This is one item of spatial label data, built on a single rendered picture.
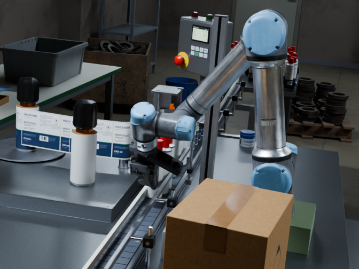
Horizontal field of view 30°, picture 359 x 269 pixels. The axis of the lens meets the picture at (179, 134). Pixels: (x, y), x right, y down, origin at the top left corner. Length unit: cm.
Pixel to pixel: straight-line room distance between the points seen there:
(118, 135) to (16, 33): 464
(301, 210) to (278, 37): 64
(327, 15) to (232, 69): 931
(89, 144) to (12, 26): 474
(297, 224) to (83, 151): 77
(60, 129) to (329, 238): 107
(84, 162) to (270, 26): 86
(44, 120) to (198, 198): 109
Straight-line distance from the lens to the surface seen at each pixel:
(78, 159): 234
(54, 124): 260
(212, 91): 206
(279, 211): 164
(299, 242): 212
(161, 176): 226
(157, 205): 224
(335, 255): 216
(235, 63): 204
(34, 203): 228
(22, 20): 718
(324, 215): 246
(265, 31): 185
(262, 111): 191
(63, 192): 231
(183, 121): 198
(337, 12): 1131
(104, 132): 254
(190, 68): 236
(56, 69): 429
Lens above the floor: 172
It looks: 16 degrees down
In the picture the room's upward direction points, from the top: 5 degrees clockwise
